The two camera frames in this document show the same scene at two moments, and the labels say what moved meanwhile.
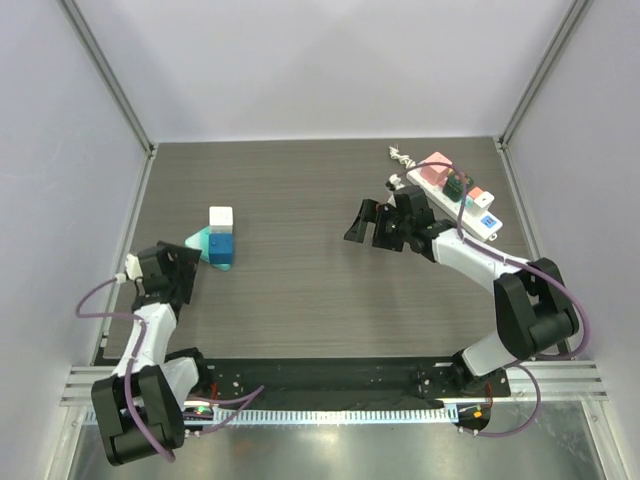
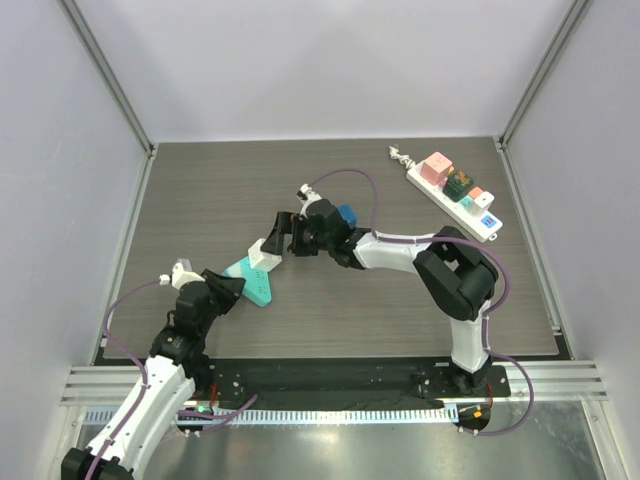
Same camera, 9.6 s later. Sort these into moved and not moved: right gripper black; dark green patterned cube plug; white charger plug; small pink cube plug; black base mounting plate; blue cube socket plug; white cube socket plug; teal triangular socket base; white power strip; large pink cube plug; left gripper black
Moved: left gripper black; right gripper black; teal triangular socket base; blue cube socket plug; white cube socket plug
Not moved: small pink cube plug; white power strip; black base mounting plate; dark green patterned cube plug; large pink cube plug; white charger plug
